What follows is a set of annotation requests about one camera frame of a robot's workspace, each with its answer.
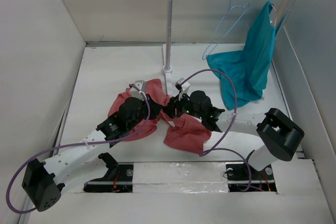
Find teal t shirt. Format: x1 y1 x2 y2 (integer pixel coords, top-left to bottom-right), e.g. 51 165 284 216
206 1 276 110

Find red t shirt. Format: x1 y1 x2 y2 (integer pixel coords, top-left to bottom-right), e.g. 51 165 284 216
108 79 212 154

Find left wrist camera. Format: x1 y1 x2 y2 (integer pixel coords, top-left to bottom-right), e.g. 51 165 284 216
129 80 146 101

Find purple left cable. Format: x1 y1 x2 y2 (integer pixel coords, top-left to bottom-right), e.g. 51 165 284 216
5 84 151 214

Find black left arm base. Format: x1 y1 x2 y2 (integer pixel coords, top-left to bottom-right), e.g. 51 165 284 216
83 153 134 193

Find purple cable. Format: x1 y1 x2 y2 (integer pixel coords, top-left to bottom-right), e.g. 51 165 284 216
5 84 151 214
178 69 263 193

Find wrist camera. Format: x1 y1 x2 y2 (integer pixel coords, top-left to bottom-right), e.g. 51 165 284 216
129 80 146 101
175 78 190 100

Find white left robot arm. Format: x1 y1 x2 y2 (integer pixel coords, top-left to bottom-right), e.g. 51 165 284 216
22 94 162 212

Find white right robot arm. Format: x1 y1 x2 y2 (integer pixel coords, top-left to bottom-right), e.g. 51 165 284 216
163 90 305 178

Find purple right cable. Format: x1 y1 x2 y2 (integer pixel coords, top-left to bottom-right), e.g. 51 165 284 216
178 69 263 193

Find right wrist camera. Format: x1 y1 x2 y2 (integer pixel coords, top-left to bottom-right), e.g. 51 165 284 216
175 78 190 100

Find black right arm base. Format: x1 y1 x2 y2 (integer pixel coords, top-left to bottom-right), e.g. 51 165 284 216
223 162 277 193

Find pink wire hanger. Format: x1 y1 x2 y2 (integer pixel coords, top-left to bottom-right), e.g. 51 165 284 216
272 0 285 27

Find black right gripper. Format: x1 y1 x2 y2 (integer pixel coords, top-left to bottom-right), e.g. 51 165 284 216
161 90 204 120

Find blue wire hanger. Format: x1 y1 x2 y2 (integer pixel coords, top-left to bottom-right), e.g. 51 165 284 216
202 0 250 60

